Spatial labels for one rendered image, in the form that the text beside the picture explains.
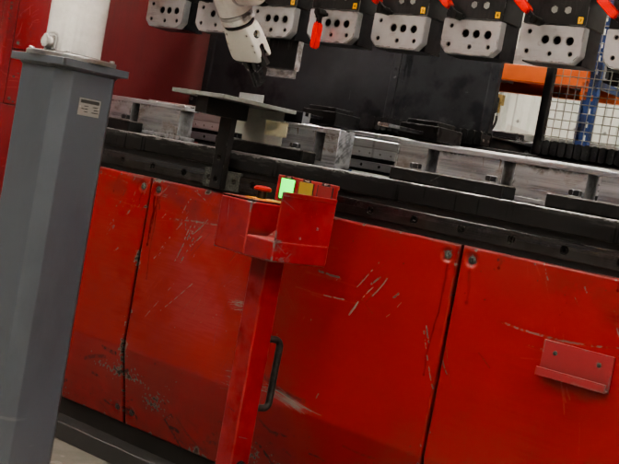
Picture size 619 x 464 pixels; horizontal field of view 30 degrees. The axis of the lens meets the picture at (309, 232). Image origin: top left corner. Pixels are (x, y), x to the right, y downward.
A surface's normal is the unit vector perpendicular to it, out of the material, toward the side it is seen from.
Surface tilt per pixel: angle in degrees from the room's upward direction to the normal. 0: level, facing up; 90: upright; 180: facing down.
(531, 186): 90
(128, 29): 90
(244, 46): 132
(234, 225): 90
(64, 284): 90
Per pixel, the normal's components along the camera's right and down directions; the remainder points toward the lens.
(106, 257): -0.63, -0.07
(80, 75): 0.77, 0.18
